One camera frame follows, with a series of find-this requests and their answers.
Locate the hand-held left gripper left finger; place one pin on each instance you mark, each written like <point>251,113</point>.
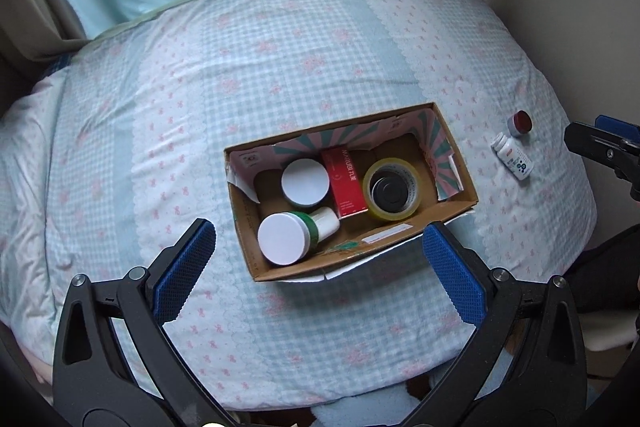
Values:
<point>185,272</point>

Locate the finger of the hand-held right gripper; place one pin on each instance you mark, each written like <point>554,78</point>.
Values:
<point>617,128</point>
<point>600,152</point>

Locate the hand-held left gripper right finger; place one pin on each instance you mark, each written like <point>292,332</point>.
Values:
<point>452,277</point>

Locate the red bottle cap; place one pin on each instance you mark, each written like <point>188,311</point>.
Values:
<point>519,123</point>

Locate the white pill bottle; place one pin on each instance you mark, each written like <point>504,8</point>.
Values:
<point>512,155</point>

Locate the round jar with white lid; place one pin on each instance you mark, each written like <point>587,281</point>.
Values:
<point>282,239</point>
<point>305,182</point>

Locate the small jar with black lid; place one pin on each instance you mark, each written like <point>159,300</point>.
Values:
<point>390,194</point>

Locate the cardboard box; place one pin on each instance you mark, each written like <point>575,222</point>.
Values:
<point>350,253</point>

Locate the clear yellowish tape roll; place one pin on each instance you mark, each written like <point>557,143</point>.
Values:
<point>370,187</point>

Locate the small white tube bottle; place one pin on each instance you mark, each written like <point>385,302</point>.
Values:
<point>326,223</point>

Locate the red carton box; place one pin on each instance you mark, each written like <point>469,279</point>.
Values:
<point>345,182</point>

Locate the checked floral bed sheet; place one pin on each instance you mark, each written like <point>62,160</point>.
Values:
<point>200,82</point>

